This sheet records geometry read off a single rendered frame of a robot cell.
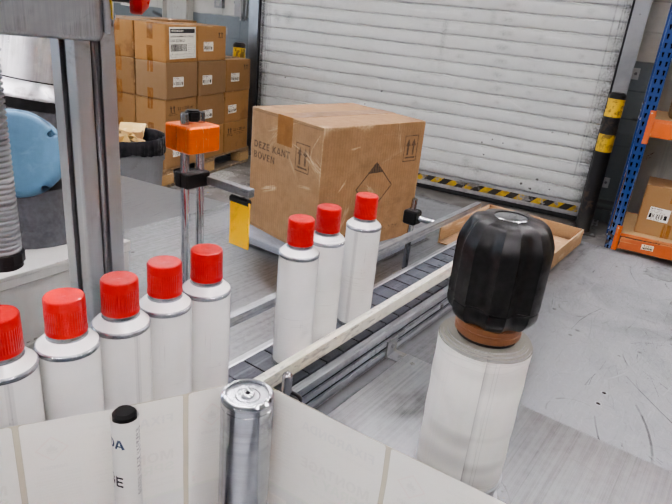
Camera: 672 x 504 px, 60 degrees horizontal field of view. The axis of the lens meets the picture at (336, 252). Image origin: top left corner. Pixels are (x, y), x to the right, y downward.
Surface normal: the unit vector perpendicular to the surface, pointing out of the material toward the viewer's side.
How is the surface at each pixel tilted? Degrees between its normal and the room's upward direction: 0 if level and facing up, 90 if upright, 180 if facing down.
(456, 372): 90
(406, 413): 0
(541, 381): 0
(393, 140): 90
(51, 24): 90
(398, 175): 90
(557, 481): 0
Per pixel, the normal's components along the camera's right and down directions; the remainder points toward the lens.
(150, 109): -0.40, 0.29
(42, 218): 0.66, -0.02
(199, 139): 0.80, 0.29
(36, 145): 0.37, 0.44
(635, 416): 0.09, -0.92
